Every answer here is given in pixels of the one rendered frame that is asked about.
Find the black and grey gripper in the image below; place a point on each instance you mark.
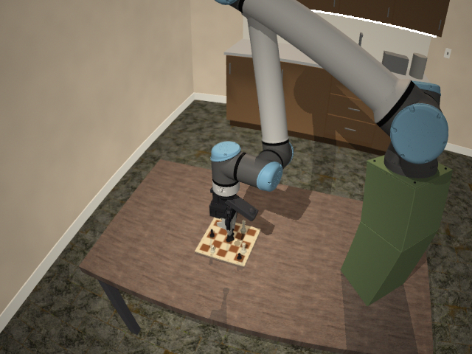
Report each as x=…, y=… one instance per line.
x=218, y=209

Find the brown and cream chessboard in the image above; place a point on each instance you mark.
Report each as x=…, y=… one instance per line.
x=228, y=251

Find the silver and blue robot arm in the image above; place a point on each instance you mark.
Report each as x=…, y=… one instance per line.
x=417, y=129

